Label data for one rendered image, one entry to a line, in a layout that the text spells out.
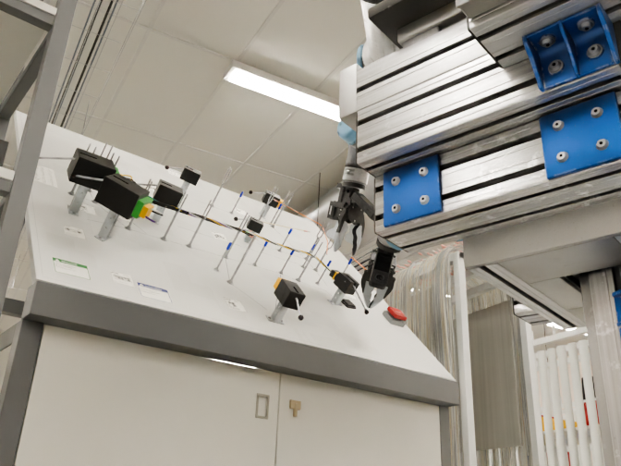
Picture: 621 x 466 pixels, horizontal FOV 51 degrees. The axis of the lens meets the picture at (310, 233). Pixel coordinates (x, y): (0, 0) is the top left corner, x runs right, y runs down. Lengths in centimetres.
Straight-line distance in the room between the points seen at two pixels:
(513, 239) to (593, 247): 10
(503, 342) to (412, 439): 101
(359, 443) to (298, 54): 317
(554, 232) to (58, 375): 91
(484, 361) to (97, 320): 184
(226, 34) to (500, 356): 266
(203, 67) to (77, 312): 347
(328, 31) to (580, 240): 352
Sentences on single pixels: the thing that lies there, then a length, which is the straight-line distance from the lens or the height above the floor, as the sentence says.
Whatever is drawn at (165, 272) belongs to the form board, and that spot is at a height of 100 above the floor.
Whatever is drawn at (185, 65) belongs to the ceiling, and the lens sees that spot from 467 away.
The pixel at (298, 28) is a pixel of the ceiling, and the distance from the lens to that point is 427.
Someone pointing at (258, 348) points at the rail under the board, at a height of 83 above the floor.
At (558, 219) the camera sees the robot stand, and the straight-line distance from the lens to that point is 90.
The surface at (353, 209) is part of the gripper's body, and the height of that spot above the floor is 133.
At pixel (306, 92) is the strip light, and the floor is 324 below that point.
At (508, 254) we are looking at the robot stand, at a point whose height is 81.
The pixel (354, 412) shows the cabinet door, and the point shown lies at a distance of 171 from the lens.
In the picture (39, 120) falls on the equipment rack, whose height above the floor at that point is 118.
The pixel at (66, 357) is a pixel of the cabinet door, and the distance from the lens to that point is 135.
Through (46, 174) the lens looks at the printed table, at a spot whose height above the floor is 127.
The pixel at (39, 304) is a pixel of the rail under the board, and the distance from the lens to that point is 131.
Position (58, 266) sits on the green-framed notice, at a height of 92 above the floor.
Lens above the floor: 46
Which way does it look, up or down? 24 degrees up
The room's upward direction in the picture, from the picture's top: 3 degrees clockwise
